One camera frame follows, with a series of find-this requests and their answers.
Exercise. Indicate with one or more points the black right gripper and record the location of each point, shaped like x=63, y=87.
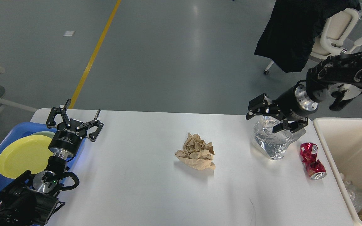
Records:
x=295, y=104

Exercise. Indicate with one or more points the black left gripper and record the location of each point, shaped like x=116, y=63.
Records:
x=67, y=138

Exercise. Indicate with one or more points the clear plastic wrap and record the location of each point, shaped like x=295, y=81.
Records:
x=273, y=145

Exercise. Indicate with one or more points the yellow plastic plate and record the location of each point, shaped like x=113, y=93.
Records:
x=27, y=153

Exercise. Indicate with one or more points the crushed red can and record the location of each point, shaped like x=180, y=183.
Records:
x=313, y=166

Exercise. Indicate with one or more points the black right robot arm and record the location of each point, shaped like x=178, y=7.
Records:
x=340, y=76

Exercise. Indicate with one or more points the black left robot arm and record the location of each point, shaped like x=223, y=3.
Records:
x=32, y=198

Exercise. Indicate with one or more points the black jacket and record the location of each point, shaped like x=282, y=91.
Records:
x=290, y=34

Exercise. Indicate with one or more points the cream plastic bin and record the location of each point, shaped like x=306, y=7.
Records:
x=341, y=139

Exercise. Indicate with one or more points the white office chair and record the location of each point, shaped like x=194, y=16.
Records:
x=332, y=38

